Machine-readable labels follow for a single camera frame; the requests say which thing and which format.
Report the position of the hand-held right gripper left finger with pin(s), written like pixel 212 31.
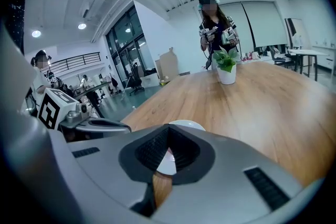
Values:
pixel 105 175

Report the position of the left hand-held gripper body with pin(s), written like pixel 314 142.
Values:
pixel 50 110

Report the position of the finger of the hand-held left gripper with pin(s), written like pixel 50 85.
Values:
pixel 105 125

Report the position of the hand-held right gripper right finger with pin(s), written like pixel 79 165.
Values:
pixel 225 189

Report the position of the white plate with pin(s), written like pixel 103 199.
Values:
pixel 186 124

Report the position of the black office chair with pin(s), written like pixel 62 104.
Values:
pixel 136 81

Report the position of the black balcony railing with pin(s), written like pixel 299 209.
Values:
pixel 76 60

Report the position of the white storage box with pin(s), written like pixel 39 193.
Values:
pixel 150 80

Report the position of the black framed glass doors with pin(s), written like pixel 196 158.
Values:
pixel 128 52

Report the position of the round ceiling light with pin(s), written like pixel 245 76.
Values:
pixel 82 26
pixel 36 33

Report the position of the brown cardboard box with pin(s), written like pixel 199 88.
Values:
pixel 168 63

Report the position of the person's black sparkly shirt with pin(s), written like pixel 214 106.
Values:
pixel 11 21

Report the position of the ceiling air conditioner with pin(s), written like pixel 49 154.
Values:
pixel 92 6

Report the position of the small green potted plant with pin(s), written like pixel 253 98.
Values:
pixel 227 68

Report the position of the silver flask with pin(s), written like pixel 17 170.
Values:
pixel 225 38

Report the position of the white side table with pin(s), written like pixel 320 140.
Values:
pixel 307 56

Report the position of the white window blind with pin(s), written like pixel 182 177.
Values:
pixel 257 23

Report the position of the standing whiteboard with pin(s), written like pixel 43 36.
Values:
pixel 294 30

